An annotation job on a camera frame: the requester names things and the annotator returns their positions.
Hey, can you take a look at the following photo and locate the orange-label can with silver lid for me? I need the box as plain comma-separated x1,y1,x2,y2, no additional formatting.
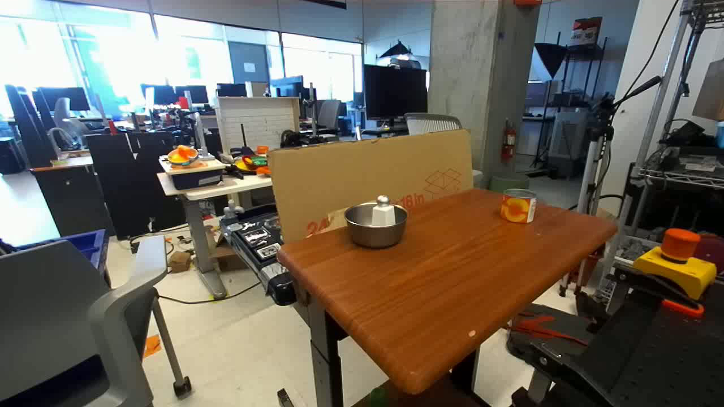
499,193,539,227

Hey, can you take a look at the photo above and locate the small white shaker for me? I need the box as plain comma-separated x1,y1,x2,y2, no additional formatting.
369,195,398,229

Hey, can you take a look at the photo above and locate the brown cardboard board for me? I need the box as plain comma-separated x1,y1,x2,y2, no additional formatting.
268,128,476,245

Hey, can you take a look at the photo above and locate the grey metal bowl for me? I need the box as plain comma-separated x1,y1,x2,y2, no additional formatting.
345,202,411,251

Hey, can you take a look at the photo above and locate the grey office chair back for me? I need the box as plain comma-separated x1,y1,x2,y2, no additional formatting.
404,112,464,139

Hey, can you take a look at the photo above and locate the large black monitor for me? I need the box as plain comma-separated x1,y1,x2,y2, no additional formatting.
363,64,430,123

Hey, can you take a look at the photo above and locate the black power strip device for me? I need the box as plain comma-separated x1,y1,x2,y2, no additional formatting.
223,210,300,307

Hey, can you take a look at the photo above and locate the pile of colourful toys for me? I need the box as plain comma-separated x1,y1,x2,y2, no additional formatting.
231,142,275,179

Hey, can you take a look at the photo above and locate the white partition board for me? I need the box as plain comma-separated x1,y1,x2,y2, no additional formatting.
215,96,303,156

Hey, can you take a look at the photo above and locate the black table leg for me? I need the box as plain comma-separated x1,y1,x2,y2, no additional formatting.
296,284,349,407

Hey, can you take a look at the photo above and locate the white desk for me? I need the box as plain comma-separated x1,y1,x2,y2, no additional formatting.
157,170,277,301

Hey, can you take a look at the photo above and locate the red fire extinguisher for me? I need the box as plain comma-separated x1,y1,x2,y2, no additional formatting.
500,123,521,166

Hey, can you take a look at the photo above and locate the black tray with orange items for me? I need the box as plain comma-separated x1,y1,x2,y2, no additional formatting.
159,145,226,193

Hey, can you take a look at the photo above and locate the black office chair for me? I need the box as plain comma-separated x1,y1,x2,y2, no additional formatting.
85,128,176,239

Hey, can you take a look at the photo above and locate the blue plastic bin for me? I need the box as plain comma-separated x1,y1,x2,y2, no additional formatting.
64,229,112,273

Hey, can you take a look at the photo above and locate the grey plastic chair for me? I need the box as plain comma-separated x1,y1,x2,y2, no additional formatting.
0,232,196,407

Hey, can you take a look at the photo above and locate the yellow emergency stop box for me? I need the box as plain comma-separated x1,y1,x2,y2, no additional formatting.
632,227,720,303

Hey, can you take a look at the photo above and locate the orange and black clamp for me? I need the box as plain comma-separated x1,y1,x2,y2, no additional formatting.
658,296,707,321

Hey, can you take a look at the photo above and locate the camera tripod stand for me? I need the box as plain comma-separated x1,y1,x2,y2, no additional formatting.
556,75,665,298

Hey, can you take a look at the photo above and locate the wire shelf cart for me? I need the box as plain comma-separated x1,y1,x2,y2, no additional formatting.
625,0,724,235

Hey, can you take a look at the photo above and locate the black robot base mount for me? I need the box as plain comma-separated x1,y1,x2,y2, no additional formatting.
506,284,724,407

